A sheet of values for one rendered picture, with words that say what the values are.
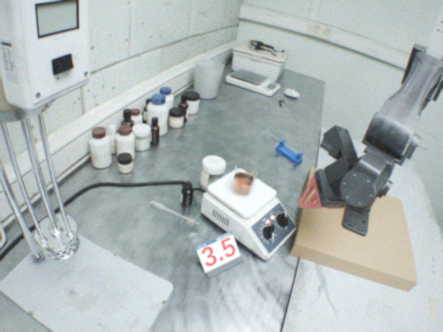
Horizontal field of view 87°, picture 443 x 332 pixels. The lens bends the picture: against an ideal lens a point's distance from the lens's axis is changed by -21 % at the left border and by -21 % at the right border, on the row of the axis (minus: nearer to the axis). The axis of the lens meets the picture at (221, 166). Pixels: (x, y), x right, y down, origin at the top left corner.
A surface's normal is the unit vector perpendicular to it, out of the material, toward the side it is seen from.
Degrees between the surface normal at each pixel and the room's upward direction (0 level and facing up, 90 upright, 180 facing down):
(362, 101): 90
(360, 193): 88
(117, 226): 0
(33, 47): 90
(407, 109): 30
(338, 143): 74
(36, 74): 90
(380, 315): 0
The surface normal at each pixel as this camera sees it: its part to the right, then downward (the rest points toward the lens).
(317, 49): -0.35, 0.52
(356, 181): -0.69, 0.32
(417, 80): -0.21, -0.52
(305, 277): 0.15, -0.79
